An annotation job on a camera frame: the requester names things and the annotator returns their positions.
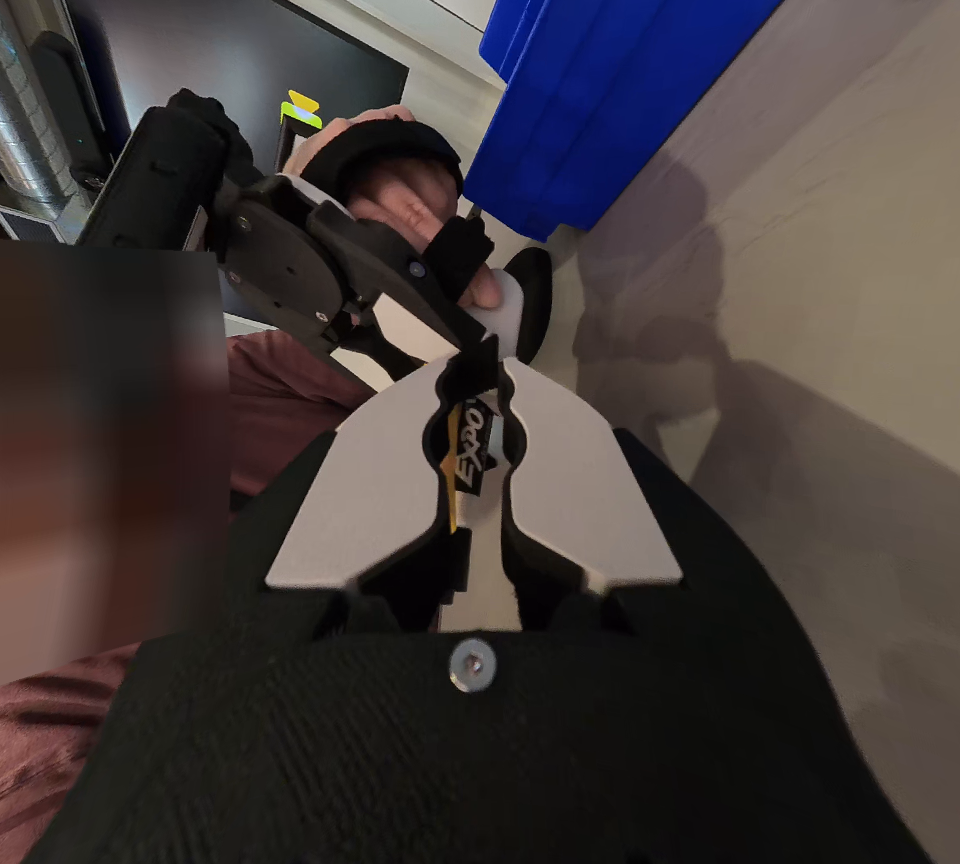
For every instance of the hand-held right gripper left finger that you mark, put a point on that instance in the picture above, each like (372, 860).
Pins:
(360, 489)

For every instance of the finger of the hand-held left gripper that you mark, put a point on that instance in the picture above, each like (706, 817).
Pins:
(412, 328)
(367, 368)

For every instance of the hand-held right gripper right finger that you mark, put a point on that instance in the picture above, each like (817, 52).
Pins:
(585, 497)

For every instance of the black dry erase marker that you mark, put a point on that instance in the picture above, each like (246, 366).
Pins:
(472, 459)

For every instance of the person's left hand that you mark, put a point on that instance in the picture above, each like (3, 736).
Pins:
(405, 204)

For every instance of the yellow-green tag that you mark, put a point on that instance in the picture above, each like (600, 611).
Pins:
(300, 111)

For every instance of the black monitor screen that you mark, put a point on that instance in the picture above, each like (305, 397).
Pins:
(187, 17)

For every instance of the blue plastic bin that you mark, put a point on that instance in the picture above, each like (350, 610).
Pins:
(637, 54)

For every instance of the silver ventilation duct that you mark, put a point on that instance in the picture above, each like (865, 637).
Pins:
(26, 129)

